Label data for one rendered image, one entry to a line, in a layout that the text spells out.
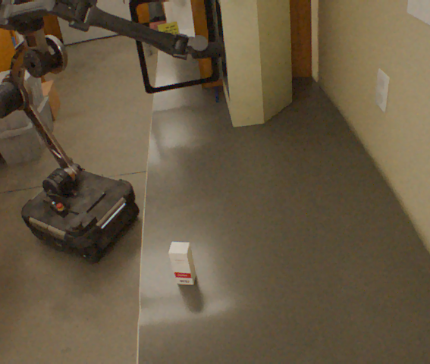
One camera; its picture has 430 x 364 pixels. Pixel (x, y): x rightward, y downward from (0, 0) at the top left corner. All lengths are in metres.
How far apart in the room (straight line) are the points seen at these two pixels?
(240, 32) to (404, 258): 0.83
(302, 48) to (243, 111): 0.49
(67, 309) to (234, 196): 1.36
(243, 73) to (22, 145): 2.47
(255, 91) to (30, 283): 1.71
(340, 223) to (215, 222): 0.33
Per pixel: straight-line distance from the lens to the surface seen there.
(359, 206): 1.13
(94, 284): 2.31
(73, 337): 2.15
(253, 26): 1.33
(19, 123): 3.44
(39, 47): 1.98
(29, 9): 1.49
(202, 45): 1.41
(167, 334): 0.88
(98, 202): 2.42
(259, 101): 1.43
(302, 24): 1.77
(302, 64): 1.83
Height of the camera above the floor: 1.68
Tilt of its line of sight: 37 degrees down
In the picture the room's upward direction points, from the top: 7 degrees counter-clockwise
